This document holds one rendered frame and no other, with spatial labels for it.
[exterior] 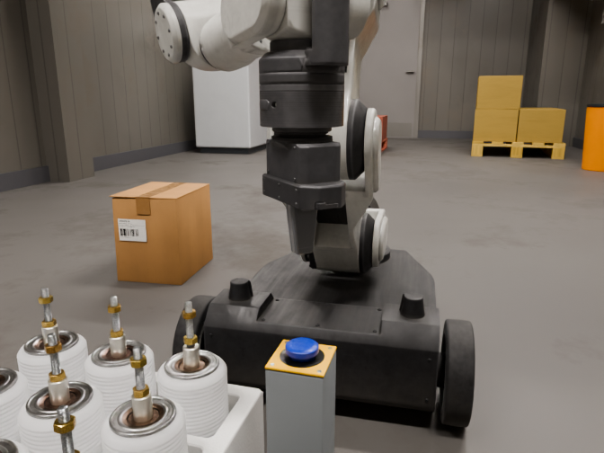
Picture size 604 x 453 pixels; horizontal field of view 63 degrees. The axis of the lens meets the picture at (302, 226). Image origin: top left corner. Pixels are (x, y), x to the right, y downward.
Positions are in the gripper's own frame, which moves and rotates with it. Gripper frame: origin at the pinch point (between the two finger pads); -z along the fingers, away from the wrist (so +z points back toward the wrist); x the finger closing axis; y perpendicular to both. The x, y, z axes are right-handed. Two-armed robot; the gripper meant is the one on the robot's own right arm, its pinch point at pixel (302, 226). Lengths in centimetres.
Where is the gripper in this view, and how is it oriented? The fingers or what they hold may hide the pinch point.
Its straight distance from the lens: 55.0
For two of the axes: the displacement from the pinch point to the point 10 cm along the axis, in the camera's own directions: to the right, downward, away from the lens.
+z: 0.0, -9.7, -2.5
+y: 8.8, -1.2, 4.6
